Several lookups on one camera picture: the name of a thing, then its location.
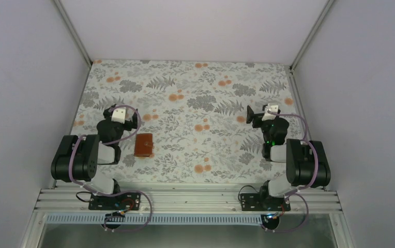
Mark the brown leather card holder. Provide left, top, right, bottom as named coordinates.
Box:
left=134, top=133, right=154, bottom=158

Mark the aluminium rail frame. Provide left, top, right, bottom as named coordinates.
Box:
left=34, top=182, right=342, bottom=214

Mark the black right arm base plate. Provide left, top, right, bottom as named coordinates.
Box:
left=239, top=193, right=291, bottom=212

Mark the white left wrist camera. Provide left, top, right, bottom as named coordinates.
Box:
left=111, top=107, right=127, bottom=124

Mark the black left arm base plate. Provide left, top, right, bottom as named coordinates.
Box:
left=88, top=192, right=142, bottom=211

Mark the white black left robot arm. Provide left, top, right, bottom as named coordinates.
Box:
left=51, top=104, right=141, bottom=197

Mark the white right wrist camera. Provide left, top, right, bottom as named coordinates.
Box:
left=262, top=103, right=279, bottom=121

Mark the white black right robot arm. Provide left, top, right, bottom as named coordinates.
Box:
left=246, top=104, right=331, bottom=209

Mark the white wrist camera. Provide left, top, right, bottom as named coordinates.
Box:
left=262, top=103, right=279, bottom=121
left=111, top=107, right=127, bottom=124

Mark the floral patterned table mat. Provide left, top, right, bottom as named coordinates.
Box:
left=71, top=59, right=296, bottom=184

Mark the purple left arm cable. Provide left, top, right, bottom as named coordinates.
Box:
left=68, top=104, right=141, bottom=187

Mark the grey slotted cable duct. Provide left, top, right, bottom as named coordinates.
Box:
left=45, top=213, right=262, bottom=226

